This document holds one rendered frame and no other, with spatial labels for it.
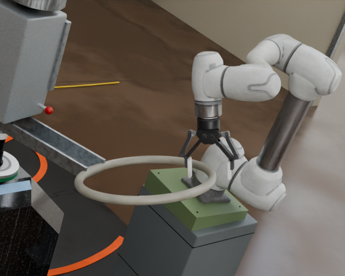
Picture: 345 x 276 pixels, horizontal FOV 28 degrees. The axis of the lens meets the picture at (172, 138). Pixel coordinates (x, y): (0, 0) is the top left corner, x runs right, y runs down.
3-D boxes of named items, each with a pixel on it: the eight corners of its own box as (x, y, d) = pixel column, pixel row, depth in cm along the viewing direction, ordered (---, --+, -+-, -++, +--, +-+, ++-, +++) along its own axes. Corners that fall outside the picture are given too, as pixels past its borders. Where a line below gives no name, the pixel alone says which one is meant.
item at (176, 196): (44, 193, 229) (44, 184, 228) (126, 156, 270) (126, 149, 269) (171, 216, 205) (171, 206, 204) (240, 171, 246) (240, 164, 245)
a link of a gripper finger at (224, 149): (211, 134, 229) (213, 131, 228) (233, 159, 229) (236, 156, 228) (208, 137, 225) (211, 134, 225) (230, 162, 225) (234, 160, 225)
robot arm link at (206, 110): (197, 96, 229) (197, 113, 231) (191, 102, 221) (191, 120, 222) (224, 97, 227) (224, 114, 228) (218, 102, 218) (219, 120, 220)
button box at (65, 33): (34, 82, 266) (51, 13, 254) (38, 81, 268) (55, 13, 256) (49, 91, 263) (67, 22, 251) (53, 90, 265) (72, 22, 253)
